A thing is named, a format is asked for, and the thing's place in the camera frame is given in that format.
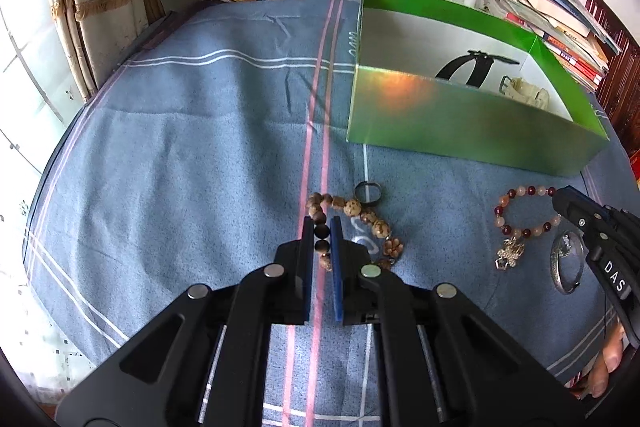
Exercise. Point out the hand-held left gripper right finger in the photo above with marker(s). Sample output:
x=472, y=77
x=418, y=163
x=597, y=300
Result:
x=337, y=277

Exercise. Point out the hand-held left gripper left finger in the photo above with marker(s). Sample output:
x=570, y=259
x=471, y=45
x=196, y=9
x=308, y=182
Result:
x=306, y=277

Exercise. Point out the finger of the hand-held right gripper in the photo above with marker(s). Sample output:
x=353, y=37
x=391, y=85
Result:
x=580, y=212

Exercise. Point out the green cardboard box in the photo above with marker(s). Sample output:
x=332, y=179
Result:
x=450, y=122

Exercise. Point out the person's right hand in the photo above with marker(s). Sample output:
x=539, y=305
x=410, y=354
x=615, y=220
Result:
x=607, y=367

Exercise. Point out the silver bangle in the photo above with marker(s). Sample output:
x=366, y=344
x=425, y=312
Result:
x=562, y=284

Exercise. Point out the dark wooden headboard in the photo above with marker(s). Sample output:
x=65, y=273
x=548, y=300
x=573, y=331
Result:
x=620, y=72

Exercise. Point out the pile of books and magazines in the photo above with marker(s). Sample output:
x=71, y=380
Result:
x=560, y=17

